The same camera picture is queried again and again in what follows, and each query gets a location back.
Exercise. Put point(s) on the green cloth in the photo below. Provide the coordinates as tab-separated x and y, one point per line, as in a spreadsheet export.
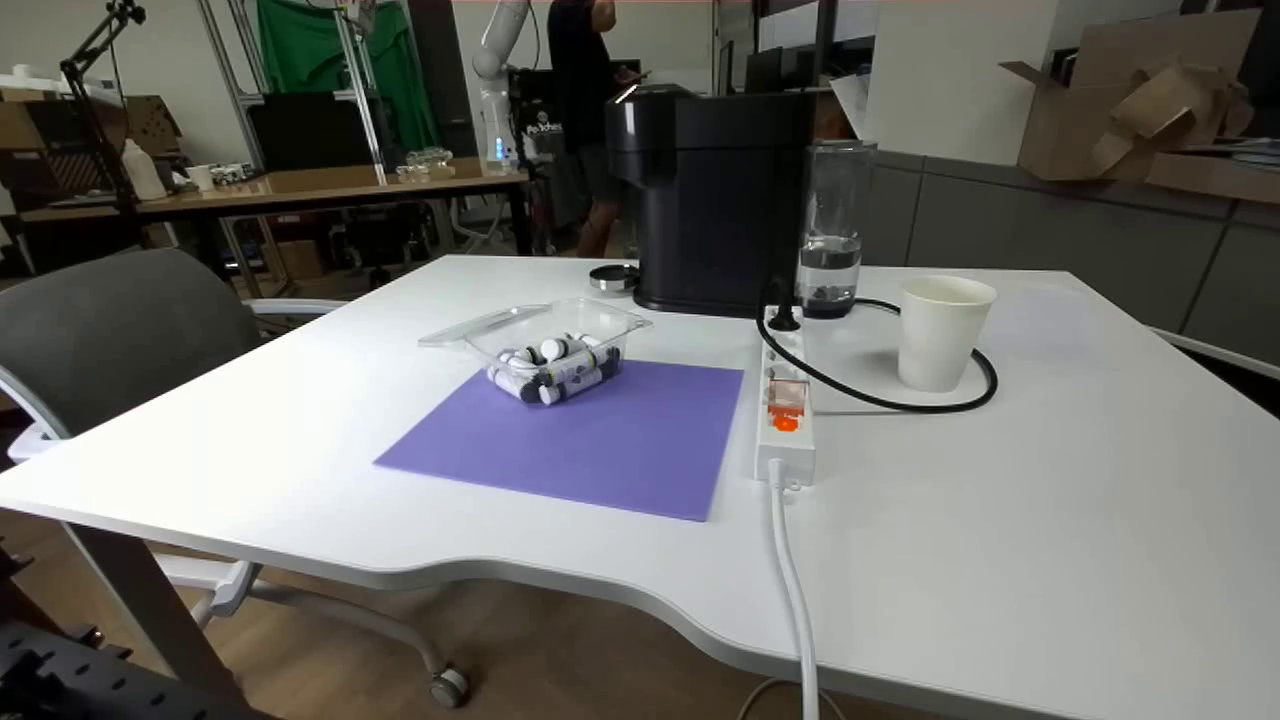
300	50

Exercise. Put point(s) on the black coffee machine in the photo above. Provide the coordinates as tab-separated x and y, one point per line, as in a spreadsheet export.
710	200

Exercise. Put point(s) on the clear water tank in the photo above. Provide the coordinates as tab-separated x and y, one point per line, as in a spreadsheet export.
833	270

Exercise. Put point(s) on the round metal drip tray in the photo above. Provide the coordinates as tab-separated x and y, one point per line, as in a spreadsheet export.
613	278

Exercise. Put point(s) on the stack of cardboard boxes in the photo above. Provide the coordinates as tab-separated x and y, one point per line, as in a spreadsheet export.
150	125

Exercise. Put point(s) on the black monitor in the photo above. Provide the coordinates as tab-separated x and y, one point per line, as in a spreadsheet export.
300	130

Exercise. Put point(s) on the white plastic bottle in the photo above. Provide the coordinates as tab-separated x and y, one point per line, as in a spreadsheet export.
143	175

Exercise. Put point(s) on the purple mat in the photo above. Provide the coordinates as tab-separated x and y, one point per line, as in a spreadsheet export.
620	450

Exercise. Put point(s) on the clear glass items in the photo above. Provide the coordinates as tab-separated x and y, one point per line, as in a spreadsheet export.
428	163

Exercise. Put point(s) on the aluminium frame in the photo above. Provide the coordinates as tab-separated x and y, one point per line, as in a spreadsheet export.
358	90

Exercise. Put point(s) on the person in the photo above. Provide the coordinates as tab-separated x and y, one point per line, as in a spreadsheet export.
580	80

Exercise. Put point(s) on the white power strip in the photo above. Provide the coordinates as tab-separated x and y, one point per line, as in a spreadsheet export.
786	450

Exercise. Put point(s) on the small white cup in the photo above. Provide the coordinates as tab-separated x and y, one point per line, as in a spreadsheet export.
202	178

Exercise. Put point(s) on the grey office chair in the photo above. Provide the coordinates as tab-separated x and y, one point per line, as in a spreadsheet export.
110	330

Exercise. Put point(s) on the white paper cup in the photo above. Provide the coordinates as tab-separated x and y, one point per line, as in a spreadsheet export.
940	335

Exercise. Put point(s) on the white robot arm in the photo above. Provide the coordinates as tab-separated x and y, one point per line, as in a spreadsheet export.
497	120

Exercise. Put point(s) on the grey cabinet row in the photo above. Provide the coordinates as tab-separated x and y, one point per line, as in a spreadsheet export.
1080	245

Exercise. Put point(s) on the open cardboard box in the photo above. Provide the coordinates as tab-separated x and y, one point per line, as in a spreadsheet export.
1120	110

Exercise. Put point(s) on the clear plastic pack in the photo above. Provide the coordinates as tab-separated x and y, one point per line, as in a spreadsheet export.
610	322

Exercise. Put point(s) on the wooden table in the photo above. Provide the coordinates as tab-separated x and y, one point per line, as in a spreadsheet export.
300	190

